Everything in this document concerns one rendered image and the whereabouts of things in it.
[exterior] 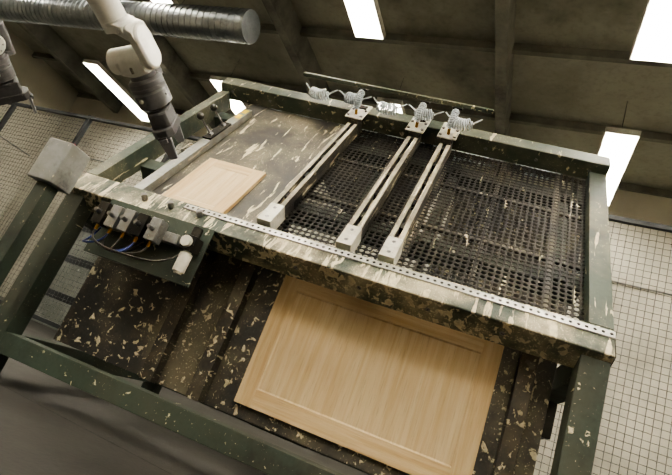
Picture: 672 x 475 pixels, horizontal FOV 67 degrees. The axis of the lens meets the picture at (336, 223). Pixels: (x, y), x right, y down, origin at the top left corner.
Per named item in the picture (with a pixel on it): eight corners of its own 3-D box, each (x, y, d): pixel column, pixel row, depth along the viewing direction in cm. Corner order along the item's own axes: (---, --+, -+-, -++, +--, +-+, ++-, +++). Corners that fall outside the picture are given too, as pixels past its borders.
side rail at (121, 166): (92, 192, 234) (86, 172, 227) (222, 106, 317) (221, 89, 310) (102, 195, 232) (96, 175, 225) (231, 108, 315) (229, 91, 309)
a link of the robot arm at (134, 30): (154, 73, 124) (126, 19, 115) (125, 78, 127) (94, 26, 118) (166, 60, 128) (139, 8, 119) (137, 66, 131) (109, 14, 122)
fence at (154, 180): (133, 195, 223) (132, 187, 221) (244, 114, 295) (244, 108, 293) (143, 198, 222) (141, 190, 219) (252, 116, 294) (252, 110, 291)
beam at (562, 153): (221, 97, 313) (220, 81, 307) (230, 92, 321) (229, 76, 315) (603, 183, 252) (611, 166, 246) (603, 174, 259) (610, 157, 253)
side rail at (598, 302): (577, 344, 175) (588, 322, 168) (581, 189, 258) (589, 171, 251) (602, 351, 172) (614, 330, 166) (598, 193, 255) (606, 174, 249)
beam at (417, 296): (71, 205, 225) (64, 184, 218) (91, 192, 234) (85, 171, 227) (604, 379, 163) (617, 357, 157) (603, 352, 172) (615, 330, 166)
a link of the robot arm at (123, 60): (155, 93, 125) (134, 48, 119) (120, 99, 129) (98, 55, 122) (176, 76, 134) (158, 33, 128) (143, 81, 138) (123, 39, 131)
